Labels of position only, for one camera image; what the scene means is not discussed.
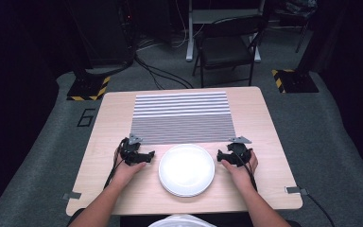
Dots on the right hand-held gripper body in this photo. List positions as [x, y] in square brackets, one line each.
[240, 154]

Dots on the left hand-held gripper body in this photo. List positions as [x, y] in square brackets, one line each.
[131, 152]

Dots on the person's right hand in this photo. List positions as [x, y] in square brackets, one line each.
[239, 175]

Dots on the person's left hand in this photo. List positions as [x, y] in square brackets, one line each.
[124, 175]

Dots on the grey striped placemat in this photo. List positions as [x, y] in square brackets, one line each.
[182, 124]

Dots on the grey tape piece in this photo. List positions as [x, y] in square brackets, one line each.
[294, 190]
[72, 195]

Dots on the person's white shirt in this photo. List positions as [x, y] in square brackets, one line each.
[181, 221]

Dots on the black stand base striped edge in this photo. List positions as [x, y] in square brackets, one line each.
[86, 88]
[296, 81]

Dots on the black folding chair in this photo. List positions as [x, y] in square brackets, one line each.
[223, 47]

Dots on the dark equipment cabinet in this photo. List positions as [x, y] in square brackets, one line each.
[110, 31]

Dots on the dark chair with clutter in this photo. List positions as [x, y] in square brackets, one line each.
[296, 14]

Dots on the white desk frame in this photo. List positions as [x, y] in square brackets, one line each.
[216, 14]

